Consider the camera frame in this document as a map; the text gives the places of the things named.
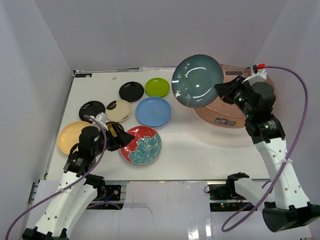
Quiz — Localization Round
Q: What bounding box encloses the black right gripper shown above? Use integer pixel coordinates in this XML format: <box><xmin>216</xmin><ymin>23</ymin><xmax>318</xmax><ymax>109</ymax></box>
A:
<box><xmin>215</xmin><ymin>75</ymin><xmax>255</xmax><ymax>118</ymax></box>

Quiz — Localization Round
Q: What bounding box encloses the red plate with teal flower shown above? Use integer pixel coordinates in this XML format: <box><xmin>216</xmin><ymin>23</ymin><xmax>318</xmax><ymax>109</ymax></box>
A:
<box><xmin>119</xmin><ymin>125</ymin><xmax>162</xmax><ymax>166</ymax></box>

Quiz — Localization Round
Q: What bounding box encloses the dark teal ceramic plate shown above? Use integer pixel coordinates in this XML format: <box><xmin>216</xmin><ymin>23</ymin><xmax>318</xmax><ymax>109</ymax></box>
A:
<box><xmin>171</xmin><ymin>54</ymin><xmax>224</xmax><ymax>109</ymax></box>

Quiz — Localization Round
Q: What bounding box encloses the light blue plate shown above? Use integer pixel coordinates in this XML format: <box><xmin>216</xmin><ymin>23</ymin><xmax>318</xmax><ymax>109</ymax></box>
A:
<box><xmin>135</xmin><ymin>96</ymin><xmax>172</xmax><ymax>128</ymax></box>

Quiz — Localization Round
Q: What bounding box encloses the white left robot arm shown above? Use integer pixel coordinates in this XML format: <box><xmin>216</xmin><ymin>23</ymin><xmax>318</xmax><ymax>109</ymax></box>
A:
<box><xmin>22</xmin><ymin>123</ymin><xmax>134</xmax><ymax>240</ymax></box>

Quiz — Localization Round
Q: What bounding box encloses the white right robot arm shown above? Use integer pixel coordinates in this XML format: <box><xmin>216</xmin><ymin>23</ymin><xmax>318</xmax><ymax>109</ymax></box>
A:
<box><xmin>214</xmin><ymin>76</ymin><xmax>320</xmax><ymax>233</ymax></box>

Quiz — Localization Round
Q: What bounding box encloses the yellow patterned brown-rimmed plate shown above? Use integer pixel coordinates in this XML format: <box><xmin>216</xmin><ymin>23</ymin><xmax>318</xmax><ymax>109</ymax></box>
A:
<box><xmin>105</xmin><ymin>121</ymin><xmax>125</xmax><ymax>132</ymax></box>

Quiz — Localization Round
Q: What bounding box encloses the cream plate with black patch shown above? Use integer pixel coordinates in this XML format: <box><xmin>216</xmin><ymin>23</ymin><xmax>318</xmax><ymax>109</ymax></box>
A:
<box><xmin>105</xmin><ymin>99</ymin><xmax>132</xmax><ymax>123</ymax></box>

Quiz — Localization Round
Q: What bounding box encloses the black plate left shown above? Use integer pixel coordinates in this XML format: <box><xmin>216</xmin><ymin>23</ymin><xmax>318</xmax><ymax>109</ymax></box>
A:
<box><xmin>78</xmin><ymin>100</ymin><xmax>105</xmax><ymax>123</ymax></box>

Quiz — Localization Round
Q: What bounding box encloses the black plate rear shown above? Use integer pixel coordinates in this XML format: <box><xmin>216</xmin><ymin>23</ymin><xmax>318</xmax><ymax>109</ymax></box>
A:
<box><xmin>118</xmin><ymin>81</ymin><xmax>145</xmax><ymax>103</ymax></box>

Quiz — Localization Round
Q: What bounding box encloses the pale orange plate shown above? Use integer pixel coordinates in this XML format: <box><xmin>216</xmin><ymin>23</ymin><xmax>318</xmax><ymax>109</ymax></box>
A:
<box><xmin>57</xmin><ymin>121</ymin><xmax>92</xmax><ymax>155</ymax></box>

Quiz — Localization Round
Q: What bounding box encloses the lime green plate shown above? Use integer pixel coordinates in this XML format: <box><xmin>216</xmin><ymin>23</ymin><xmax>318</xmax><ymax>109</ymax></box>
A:
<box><xmin>144</xmin><ymin>77</ymin><xmax>170</xmax><ymax>98</ymax></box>

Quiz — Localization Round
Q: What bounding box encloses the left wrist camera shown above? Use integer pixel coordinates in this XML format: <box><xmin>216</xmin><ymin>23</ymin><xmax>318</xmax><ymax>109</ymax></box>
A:
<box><xmin>91</xmin><ymin>112</ymin><xmax>107</xmax><ymax>130</ymax></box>

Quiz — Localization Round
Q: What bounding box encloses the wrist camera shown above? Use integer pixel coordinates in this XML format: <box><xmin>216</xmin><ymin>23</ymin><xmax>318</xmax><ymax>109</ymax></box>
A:
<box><xmin>245</xmin><ymin>63</ymin><xmax>267</xmax><ymax>85</ymax></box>
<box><xmin>91</xmin><ymin>112</ymin><xmax>107</xmax><ymax>130</ymax></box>

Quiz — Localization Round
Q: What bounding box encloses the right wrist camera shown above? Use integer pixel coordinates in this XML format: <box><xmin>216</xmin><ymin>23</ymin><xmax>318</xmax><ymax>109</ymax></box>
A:
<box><xmin>245</xmin><ymin>63</ymin><xmax>267</xmax><ymax>85</ymax></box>

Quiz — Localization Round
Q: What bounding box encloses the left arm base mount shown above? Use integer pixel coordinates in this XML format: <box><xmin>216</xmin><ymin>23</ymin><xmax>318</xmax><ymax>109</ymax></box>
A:
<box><xmin>94</xmin><ymin>184</ymin><xmax>122</xmax><ymax>202</ymax></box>

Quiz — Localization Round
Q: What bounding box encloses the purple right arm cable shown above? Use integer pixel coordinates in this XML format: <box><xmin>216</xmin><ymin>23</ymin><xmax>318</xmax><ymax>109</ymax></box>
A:
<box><xmin>221</xmin><ymin>65</ymin><xmax>309</xmax><ymax>232</ymax></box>

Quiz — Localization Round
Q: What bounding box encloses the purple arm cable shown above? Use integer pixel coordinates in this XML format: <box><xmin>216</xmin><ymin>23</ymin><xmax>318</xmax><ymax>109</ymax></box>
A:
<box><xmin>221</xmin><ymin>65</ymin><xmax>309</xmax><ymax>232</ymax></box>
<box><xmin>5</xmin><ymin>114</ymin><xmax>122</xmax><ymax>240</ymax></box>

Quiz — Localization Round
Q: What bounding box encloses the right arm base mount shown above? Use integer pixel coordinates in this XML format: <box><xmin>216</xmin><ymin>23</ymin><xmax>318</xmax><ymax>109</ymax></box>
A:
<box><xmin>204</xmin><ymin>184</ymin><xmax>249</xmax><ymax>213</ymax></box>

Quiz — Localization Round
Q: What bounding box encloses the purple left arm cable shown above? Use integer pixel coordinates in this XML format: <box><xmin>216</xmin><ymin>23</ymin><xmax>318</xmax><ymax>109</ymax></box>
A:
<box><xmin>5</xmin><ymin>114</ymin><xmax>122</xmax><ymax>240</ymax></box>

